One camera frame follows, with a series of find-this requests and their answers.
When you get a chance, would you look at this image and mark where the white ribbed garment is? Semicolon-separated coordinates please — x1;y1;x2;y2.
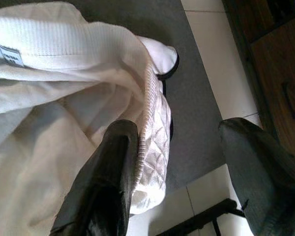
0;1;180;236

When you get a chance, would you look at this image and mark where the dark wood sideboard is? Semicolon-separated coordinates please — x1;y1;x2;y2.
222;0;295;160

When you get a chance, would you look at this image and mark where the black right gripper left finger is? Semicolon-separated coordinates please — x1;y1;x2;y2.
50;119;141;236

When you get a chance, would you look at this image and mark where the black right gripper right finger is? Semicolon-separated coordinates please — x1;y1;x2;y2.
218;117;295;236

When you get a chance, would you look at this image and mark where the dark grey ottoman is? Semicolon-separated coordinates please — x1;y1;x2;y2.
63;0;228;195

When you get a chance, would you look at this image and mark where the black clothes rack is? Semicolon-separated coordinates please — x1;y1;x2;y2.
162;198;248;236

